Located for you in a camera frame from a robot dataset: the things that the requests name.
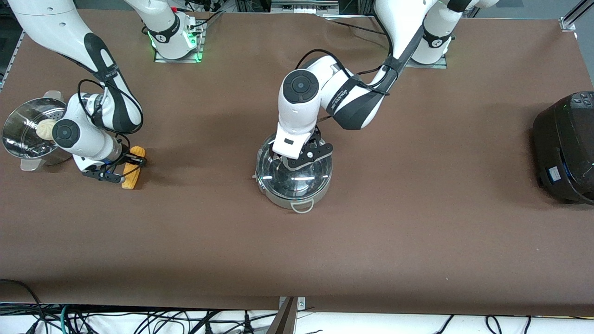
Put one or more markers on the dark metal post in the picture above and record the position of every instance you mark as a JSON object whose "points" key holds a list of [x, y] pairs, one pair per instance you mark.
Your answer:
{"points": [[284, 320]]}

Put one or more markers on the black rice cooker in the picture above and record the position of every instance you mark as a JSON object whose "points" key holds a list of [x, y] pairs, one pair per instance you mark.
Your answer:
{"points": [[571, 139]]}

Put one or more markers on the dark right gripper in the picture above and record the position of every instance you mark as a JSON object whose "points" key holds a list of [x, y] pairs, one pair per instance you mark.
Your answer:
{"points": [[125, 156]]}

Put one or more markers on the grey background frame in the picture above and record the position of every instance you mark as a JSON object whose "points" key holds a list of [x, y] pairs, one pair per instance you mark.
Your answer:
{"points": [[301, 5]]}

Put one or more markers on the aluminium corner profile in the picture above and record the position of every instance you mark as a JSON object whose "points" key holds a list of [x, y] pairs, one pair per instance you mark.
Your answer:
{"points": [[573, 16]]}

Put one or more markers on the pale steamed bun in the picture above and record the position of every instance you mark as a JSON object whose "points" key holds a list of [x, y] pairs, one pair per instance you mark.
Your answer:
{"points": [[45, 131]]}

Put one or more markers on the small metal bracket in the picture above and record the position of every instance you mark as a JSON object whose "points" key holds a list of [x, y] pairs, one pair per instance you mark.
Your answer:
{"points": [[301, 304]]}

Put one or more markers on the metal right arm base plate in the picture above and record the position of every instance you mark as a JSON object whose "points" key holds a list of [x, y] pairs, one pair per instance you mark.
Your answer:
{"points": [[200, 41]]}

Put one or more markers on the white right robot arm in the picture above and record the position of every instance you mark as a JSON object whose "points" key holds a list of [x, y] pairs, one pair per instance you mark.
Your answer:
{"points": [[46, 23]]}

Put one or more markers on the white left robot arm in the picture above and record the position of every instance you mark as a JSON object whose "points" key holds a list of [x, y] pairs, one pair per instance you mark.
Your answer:
{"points": [[297, 106]]}

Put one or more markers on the glass pot lid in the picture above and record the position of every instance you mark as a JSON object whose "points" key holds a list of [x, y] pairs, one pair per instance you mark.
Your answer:
{"points": [[297, 183]]}

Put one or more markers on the aluminium edge rail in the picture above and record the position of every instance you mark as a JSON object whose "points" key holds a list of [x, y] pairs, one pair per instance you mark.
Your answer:
{"points": [[9, 60]]}

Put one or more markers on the steel steamer pot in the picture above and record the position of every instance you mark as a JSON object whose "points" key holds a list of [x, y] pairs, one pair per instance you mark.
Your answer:
{"points": [[23, 130]]}

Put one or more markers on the yellow corn cob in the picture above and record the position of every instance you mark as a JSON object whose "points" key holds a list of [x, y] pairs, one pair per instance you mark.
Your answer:
{"points": [[131, 181]]}

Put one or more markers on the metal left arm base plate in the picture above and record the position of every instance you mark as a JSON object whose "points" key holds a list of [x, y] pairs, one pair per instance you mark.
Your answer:
{"points": [[427, 66]]}

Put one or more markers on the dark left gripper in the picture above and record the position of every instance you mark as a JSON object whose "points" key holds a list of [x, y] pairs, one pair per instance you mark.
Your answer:
{"points": [[316, 136]]}

